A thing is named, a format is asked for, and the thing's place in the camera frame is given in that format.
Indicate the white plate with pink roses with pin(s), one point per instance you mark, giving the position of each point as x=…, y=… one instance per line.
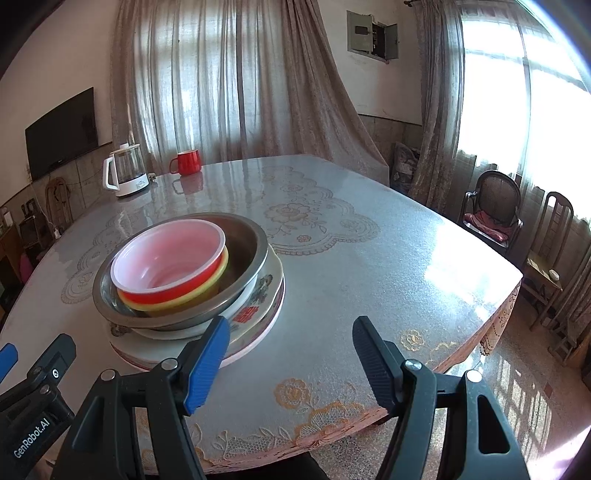
x=139, y=351

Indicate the red plastic bowl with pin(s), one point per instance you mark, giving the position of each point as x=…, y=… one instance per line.
x=168, y=262

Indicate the black wall television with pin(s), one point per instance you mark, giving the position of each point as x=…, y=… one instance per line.
x=63, y=134

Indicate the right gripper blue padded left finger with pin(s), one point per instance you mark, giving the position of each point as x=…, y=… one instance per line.
x=102, y=442

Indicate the tall-back wooden chair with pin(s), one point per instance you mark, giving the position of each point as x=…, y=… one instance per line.
x=541, y=280

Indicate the white glass electric kettle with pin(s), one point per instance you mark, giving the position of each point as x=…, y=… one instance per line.
x=124, y=171

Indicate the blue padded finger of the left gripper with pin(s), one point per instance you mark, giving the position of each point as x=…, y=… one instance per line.
x=8, y=358

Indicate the grey wall electrical box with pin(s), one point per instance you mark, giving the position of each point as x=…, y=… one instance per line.
x=370, y=38

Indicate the stainless steel bowl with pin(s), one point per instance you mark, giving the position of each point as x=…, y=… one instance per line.
x=247, y=248

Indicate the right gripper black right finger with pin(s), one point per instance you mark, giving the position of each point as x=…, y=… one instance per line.
x=479, y=442

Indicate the red enamel mug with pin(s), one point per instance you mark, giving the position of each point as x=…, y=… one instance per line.
x=185, y=163

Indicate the pink bag on floor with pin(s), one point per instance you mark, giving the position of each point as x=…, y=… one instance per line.
x=25, y=268

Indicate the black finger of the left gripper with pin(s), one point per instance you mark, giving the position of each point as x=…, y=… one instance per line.
x=49, y=369

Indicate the round-back dark wooden chair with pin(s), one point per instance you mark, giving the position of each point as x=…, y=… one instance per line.
x=491, y=211

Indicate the beige right curtain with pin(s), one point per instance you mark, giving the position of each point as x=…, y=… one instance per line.
x=442, y=61

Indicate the wooden chair by wall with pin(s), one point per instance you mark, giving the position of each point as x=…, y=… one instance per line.
x=48, y=209

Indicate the white plate red double-happiness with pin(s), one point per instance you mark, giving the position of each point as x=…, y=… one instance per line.
x=250, y=307

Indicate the beige centre curtain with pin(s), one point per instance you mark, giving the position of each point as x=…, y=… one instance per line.
x=233, y=80

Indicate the beige curtain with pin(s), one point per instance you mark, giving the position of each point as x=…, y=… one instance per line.
x=442, y=61
x=233, y=80

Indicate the yellow plastic bowl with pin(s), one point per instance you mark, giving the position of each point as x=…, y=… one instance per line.
x=193, y=298

